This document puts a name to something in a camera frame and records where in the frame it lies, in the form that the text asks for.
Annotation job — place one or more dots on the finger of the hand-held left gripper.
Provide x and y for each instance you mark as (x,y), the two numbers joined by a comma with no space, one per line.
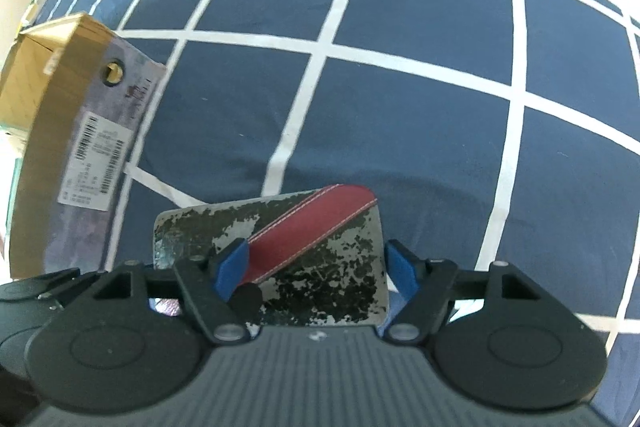
(40,289)

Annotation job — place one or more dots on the worn case with red stripe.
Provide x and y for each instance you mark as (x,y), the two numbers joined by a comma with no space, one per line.
(320,227)

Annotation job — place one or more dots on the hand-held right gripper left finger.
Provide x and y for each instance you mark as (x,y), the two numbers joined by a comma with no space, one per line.
(231,267)

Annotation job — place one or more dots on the blue checked bedsheet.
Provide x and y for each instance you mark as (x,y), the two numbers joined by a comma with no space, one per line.
(400,82)

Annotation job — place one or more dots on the cardboard box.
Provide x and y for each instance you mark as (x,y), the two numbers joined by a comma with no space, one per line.
(50,132)

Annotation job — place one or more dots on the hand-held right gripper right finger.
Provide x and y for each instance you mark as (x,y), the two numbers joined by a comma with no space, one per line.
(400,269)

